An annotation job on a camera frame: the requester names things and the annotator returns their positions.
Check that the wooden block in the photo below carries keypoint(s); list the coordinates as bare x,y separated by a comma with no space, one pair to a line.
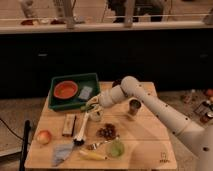
68,125

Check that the metal cup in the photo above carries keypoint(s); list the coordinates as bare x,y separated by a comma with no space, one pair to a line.
134,106

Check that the red apple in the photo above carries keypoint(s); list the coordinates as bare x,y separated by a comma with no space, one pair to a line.
44,137

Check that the orange bowl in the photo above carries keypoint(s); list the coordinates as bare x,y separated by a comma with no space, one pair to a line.
65,90

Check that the metal fork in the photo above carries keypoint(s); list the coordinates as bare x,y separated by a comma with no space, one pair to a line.
94,146

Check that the black stand pole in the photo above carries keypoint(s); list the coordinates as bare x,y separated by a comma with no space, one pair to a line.
24,147

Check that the grey sponge in bin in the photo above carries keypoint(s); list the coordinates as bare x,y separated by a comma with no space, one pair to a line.
85,93

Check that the green plastic bin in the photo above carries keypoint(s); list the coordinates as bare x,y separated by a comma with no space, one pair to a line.
86,79

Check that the green plastic cup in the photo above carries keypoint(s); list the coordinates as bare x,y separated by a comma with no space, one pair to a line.
115,149

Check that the green pepper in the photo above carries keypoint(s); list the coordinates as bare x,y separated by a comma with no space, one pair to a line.
86,108

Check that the white handled dish brush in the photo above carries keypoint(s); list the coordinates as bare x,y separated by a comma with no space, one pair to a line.
79,138

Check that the yellow banana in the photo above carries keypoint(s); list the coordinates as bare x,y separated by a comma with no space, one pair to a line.
92,155

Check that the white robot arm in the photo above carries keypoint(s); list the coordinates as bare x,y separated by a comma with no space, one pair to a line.
197,139

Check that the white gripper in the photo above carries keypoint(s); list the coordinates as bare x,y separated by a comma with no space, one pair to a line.
94,100

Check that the grey blue cloth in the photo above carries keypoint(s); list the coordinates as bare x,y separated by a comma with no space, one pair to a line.
61,153

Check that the bunch of dark grapes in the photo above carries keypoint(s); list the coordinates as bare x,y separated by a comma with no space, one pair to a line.
108,132

